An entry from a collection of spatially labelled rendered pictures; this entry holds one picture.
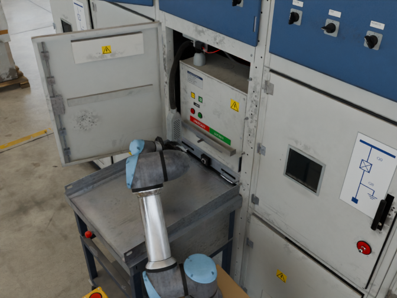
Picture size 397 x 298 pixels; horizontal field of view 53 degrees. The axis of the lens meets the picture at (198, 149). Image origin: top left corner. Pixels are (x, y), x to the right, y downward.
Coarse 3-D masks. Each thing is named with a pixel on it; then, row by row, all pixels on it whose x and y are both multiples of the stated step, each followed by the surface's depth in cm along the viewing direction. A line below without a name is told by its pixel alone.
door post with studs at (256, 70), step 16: (256, 48) 158; (256, 64) 161; (256, 80) 165; (256, 96) 168; (256, 112) 172; (240, 176) 199; (240, 192) 204; (240, 224) 215; (240, 240) 221; (240, 256) 227
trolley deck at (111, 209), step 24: (192, 168) 223; (96, 192) 206; (120, 192) 206; (168, 192) 206; (192, 192) 207; (216, 192) 207; (96, 216) 192; (120, 216) 192; (168, 216) 192; (216, 216) 195; (120, 240) 180; (144, 264) 173
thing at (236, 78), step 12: (180, 60) 208; (192, 60) 209; (216, 60) 209; (228, 60) 210; (204, 72) 197; (216, 72) 198; (228, 72) 198; (240, 72) 198; (228, 84) 186; (240, 84) 187; (180, 96) 220
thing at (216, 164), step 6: (186, 144) 233; (192, 144) 228; (192, 150) 230; (198, 150) 225; (198, 156) 227; (210, 156) 219; (210, 162) 220; (216, 162) 216; (216, 168) 218; (222, 168) 213; (228, 168) 211; (228, 174) 212; (234, 174) 207; (234, 180) 209
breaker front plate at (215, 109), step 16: (208, 80) 196; (208, 96) 201; (224, 96) 191; (240, 96) 182; (208, 112) 206; (224, 112) 196; (240, 112) 187; (224, 128) 201; (240, 128) 191; (208, 144) 217; (224, 144) 206; (240, 144) 196; (224, 160) 211
